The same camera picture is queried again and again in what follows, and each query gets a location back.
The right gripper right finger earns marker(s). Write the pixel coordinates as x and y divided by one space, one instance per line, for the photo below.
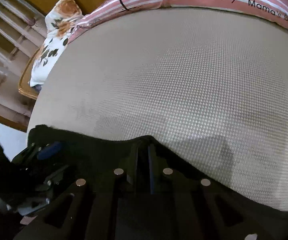
187 204

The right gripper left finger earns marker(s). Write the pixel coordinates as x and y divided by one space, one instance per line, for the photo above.
87 191

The black denim pants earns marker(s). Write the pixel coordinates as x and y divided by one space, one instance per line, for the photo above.
139 189

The wicker rattan chair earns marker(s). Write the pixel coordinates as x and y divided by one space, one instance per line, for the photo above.
23 86

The grey textured mattress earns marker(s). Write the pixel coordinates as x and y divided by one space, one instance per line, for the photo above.
210 85

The floral white orange pillow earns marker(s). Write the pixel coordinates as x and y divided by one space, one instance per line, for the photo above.
60 22

